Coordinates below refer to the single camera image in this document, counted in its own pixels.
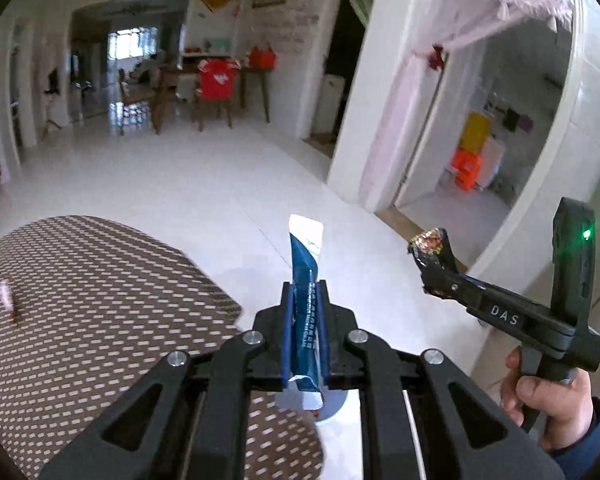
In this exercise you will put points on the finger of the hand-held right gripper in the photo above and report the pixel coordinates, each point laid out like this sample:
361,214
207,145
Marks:
447,282

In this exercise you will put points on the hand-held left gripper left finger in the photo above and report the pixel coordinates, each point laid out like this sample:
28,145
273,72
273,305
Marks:
286,335

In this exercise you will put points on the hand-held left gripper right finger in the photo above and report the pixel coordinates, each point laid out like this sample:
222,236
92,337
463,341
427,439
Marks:
325,335

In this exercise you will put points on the dark colourful wrapper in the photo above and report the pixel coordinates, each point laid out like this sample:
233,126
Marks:
430,242

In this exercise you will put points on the blue white wrapper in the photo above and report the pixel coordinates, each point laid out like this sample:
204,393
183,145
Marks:
304,270

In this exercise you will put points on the person's right forearm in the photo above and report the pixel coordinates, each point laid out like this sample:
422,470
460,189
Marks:
585,450

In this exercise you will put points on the person's right hand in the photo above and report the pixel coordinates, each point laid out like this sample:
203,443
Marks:
565,410

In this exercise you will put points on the orange plastic stools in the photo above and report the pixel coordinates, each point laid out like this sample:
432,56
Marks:
466,170

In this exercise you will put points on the yellow container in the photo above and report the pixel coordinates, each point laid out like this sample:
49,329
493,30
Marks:
475,132

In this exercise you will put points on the brown polka dot tablecloth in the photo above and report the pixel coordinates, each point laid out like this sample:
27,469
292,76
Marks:
105,285

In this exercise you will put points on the white cabinet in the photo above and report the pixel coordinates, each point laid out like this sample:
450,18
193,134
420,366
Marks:
330,105

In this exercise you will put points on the red curtain tie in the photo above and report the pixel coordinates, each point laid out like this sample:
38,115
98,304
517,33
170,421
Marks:
436,56

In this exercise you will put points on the wooden chair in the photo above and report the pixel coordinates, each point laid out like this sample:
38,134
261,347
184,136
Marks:
215,110
135,97

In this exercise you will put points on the red shirt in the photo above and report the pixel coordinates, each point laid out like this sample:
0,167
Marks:
217,80

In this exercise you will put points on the wooden dining table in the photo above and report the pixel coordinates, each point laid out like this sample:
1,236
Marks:
210,72

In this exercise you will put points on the red basket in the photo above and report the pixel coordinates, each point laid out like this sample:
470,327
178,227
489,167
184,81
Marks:
262,59

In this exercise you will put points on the pink lace curtain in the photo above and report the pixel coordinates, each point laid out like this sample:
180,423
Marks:
480,5

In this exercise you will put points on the small pink wrapper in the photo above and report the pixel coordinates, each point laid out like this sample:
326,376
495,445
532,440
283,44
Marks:
7,300

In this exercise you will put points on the group of wall paper sheets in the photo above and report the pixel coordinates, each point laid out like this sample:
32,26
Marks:
295,25

